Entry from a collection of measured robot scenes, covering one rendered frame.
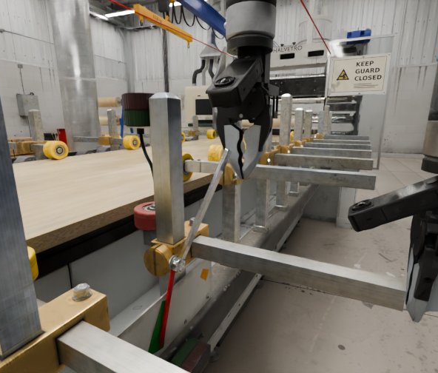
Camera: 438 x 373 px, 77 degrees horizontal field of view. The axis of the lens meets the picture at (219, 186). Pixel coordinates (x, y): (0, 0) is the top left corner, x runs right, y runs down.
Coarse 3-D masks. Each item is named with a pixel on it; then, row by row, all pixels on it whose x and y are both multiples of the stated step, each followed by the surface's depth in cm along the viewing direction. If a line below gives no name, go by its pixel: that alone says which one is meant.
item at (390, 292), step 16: (144, 240) 55; (208, 240) 50; (192, 256) 50; (208, 256) 48; (224, 256) 47; (240, 256) 45; (256, 256) 44; (272, 256) 44; (288, 256) 44; (256, 272) 45; (272, 272) 43; (288, 272) 42; (304, 272) 41; (320, 272) 40; (336, 272) 39; (352, 272) 39; (368, 272) 39; (320, 288) 40; (336, 288) 39; (352, 288) 38; (368, 288) 37; (384, 288) 36; (400, 288) 36; (384, 304) 37; (400, 304) 36
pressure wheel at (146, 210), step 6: (144, 204) 55; (150, 204) 56; (138, 210) 52; (144, 210) 52; (150, 210) 53; (138, 216) 51; (144, 216) 50; (150, 216) 50; (138, 222) 51; (144, 222) 50; (150, 222) 50; (138, 228) 52; (144, 228) 51; (150, 228) 51
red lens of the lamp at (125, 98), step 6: (126, 96) 42; (132, 96) 42; (138, 96) 42; (144, 96) 42; (150, 96) 43; (126, 102) 43; (132, 102) 42; (138, 102) 42; (144, 102) 42; (126, 108) 43; (132, 108) 42; (138, 108) 42; (144, 108) 42
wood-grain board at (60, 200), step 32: (64, 160) 119; (96, 160) 119; (128, 160) 119; (32, 192) 66; (64, 192) 66; (96, 192) 66; (128, 192) 66; (32, 224) 47; (64, 224) 47; (96, 224) 52
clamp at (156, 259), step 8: (184, 224) 55; (208, 224) 55; (200, 232) 52; (208, 232) 55; (184, 240) 48; (152, 248) 45; (160, 248) 45; (168, 248) 46; (176, 248) 46; (144, 256) 46; (152, 256) 45; (160, 256) 44; (168, 256) 44; (152, 264) 45; (160, 264) 44; (168, 264) 44; (152, 272) 46; (160, 272) 45; (176, 272) 46
